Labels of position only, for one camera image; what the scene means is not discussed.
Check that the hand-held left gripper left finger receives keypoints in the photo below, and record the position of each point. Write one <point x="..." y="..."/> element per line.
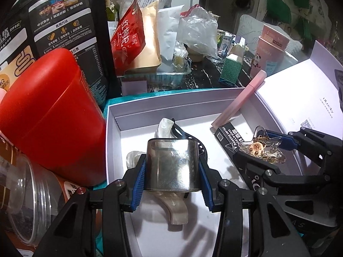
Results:
<point x="138" y="186"/>

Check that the white gift box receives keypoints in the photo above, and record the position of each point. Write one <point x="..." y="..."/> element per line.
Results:
<point x="166" y="123"/>

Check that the black food pouch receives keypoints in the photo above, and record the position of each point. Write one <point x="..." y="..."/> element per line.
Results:
<point x="61" y="18"/>

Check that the small lavender box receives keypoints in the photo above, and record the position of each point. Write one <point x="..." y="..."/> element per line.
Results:
<point x="134" y="87"/>

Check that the red plastic canister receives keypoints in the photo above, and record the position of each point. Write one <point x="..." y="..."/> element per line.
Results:
<point x="53" y="117"/>

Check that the clear plastic jar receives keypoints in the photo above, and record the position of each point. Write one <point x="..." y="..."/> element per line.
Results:
<point x="29" y="200"/>

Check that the black lipstick box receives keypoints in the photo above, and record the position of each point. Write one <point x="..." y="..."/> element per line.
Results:
<point x="233" y="136"/>

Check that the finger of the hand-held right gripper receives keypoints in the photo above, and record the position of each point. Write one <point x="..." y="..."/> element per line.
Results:
<point x="286" y="140"/>
<point x="249" y="163"/>

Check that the green white medicine box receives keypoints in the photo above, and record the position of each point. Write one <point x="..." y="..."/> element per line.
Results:
<point x="231" y="69"/>

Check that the translucent beige hair claw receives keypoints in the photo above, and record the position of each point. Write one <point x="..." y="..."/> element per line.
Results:
<point x="176" y="211"/>

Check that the silver metal cup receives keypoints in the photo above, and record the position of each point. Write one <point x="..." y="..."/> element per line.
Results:
<point x="172" y="166"/>

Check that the brown printed canister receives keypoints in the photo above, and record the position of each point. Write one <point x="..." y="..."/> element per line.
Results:
<point x="69" y="187"/>

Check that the white pouch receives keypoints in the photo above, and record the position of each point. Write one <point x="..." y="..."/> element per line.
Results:
<point x="168" y="32"/>

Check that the clear plastic bag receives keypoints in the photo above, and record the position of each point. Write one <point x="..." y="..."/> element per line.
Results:
<point x="198" y="29"/>

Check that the white quilted cushion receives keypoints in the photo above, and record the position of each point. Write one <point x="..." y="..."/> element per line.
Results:
<point x="249" y="25"/>

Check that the foil tray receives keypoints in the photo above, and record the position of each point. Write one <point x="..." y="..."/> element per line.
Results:
<point x="160" y="76"/>

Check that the red snack packet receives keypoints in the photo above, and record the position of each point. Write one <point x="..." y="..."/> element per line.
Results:
<point x="128" y="37"/>

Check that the clear drinking glass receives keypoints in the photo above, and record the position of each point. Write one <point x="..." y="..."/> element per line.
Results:
<point x="226" y="44"/>

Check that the black hair clip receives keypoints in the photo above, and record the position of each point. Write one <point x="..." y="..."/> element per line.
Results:
<point x="191" y="142"/>

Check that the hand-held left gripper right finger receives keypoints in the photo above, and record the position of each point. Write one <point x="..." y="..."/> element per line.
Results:
<point x="205" y="186"/>

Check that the pink cosmetic tube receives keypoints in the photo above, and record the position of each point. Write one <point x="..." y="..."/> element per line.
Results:
<point x="235" y="101"/>

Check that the beige pouch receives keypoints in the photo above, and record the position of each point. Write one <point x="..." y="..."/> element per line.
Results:
<point x="150" y="37"/>

